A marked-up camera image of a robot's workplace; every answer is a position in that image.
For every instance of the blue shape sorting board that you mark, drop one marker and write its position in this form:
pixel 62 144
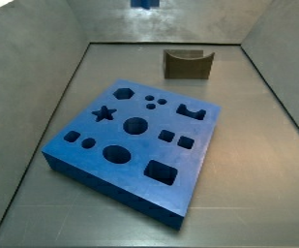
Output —
pixel 135 146

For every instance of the blue star prism peg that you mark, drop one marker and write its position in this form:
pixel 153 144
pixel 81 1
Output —
pixel 145 4

